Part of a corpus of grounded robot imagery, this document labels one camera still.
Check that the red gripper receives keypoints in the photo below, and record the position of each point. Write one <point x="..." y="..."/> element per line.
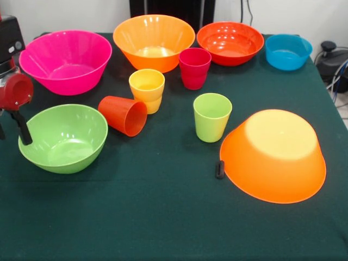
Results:
<point x="15" y="92"/>

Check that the green plastic bowl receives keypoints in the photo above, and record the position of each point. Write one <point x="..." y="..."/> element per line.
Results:
<point x="70" y="136"/>

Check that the pink plastic bowl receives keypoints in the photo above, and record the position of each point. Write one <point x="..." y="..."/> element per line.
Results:
<point x="62" y="54"/>

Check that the red plastic cup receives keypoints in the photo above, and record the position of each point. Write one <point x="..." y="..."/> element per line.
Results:
<point x="117" y="111"/>

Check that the orange plastic bowl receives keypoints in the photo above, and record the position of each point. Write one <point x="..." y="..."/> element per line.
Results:
<point x="272" y="163"/>
<point x="153" y="35"/>

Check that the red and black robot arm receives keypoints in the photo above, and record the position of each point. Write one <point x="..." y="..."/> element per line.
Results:
<point x="9" y="40"/>

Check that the yellow plastic cup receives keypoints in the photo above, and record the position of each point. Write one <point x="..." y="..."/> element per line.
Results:
<point x="146" y="87"/>

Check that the dark green tablecloth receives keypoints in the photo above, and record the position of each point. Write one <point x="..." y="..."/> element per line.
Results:
<point x="174" y="223"/>

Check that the crimson plastic cup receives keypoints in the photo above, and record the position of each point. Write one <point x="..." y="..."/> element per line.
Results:
<point x="194" y="73"/>

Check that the green plastic cup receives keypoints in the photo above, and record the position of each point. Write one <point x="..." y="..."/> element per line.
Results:
<point x="212" y="122"/>

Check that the small black finger pad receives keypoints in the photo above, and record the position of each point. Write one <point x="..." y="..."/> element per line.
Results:
<point x="220" y="170"/>

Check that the red plastic bowl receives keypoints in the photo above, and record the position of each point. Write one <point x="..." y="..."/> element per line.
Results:
<point x="231" y="40"/>

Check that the blue plastic bowl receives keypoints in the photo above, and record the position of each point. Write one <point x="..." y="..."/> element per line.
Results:
<point x="288" y="54"/>

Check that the black office chair base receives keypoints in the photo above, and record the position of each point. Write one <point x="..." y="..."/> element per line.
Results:
<point x="330" y="63"/>

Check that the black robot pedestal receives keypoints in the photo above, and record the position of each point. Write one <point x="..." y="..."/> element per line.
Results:
<point x="168" y="8"/>

